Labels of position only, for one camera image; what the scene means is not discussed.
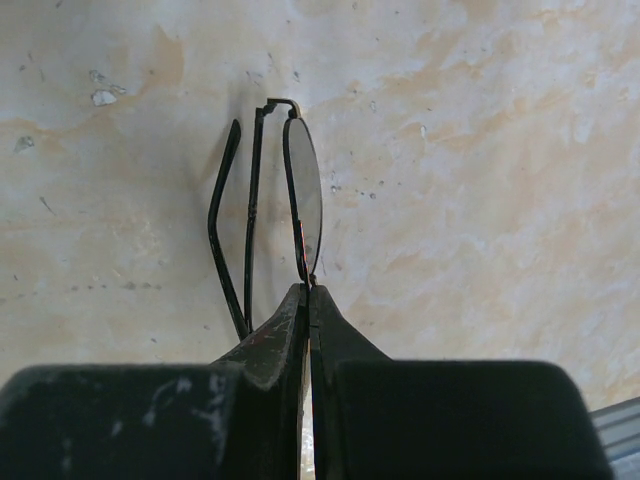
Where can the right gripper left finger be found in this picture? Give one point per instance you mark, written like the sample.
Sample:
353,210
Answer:
239,417

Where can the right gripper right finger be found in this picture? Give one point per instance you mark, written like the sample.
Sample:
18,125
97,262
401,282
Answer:
375,417

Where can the metal frame sunglasses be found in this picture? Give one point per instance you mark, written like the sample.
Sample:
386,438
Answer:
305,200

